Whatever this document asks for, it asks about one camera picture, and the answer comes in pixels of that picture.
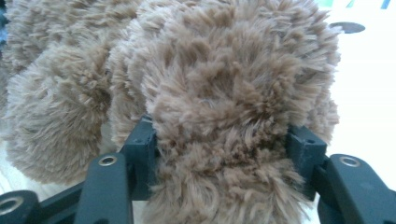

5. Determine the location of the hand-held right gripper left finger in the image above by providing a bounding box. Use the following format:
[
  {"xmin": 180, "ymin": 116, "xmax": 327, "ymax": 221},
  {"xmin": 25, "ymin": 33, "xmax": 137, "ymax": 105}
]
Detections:
[{"xmin": 120, "ymin": 115, "xmax": 161, "ymax": 202}]

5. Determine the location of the round table cable grommet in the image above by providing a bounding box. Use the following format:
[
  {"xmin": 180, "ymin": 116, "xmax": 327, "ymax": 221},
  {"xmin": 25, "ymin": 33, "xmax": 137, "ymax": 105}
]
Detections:
[{"xmin": 330, "ymin": 21, "xmax": 366, "ymax": 35}]

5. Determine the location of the brown teddy bear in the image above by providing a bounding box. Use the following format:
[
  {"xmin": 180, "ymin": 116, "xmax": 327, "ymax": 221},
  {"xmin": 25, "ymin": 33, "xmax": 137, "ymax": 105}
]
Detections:
[{"xmin": 0, "ymin": 0, "xmax": 342, "ymax": 224}]

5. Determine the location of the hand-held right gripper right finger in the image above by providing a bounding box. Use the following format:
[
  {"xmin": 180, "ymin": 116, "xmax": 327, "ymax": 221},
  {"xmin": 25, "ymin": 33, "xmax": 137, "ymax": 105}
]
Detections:
[{"xmin": 285, "ymin": 124, "xmax": 329, "ymax": 201}]

